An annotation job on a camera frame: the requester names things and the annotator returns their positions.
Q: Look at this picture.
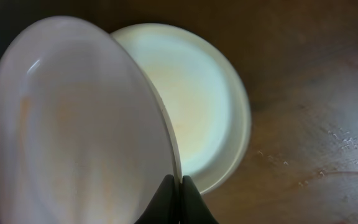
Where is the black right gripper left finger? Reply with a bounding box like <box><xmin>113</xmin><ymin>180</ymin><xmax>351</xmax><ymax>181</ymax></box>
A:
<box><xmin>135</xmin><ymin>175</ymin><xmax>178</xmax><ymax>224</ymax></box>

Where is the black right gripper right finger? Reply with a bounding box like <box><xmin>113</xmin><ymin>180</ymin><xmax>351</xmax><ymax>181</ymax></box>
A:
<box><xmin>180</xmin><ymin>175</ymin><xmax>218</xmax><ymax>224</ymax></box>

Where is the pink plate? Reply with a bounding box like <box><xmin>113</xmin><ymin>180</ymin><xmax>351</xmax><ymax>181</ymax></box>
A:
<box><xmin>0</xmin><ymin>17</ymin><xmax>177</xmax><ymax>223</ymax></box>

